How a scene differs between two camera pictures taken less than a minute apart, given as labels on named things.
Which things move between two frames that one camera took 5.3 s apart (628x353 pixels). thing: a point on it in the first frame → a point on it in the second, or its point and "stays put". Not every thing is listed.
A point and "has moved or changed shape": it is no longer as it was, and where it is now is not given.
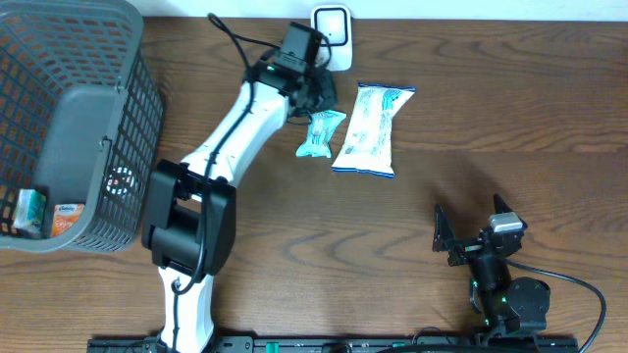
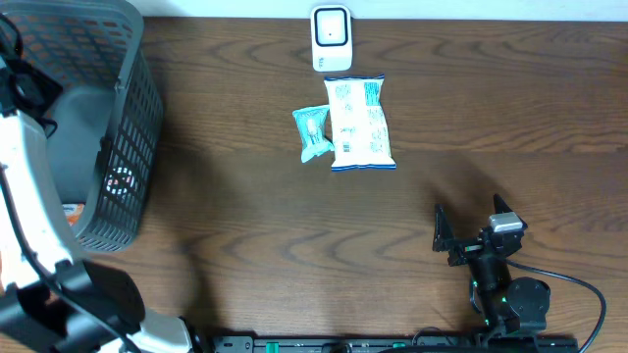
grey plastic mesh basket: (80, 115) stays put
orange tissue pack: (65, 216) stays put
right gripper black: (466, 249) stays put
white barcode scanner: (334, 23) stays put
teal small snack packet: (322, 126) has moved or changed shape
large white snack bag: (367, 145) has moved or changed shape
